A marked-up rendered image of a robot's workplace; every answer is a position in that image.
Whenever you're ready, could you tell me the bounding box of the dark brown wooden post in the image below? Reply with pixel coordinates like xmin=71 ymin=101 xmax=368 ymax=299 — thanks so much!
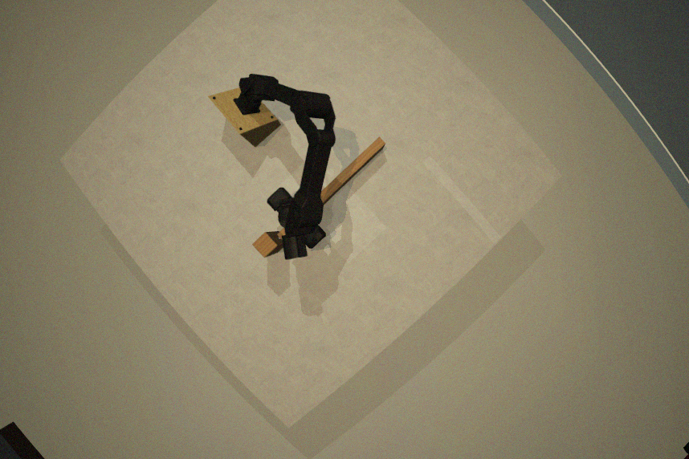
xmin=252 ymin=231 xmax=283 ymax=257

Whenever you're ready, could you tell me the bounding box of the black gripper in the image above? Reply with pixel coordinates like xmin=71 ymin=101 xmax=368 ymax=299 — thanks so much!
xmin=267 ymin=188 xmax=326 ymax=249

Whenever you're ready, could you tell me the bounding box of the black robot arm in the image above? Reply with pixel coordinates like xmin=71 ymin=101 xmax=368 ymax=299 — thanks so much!
xmin=233 ymin=74 xmax=336 ymax=260

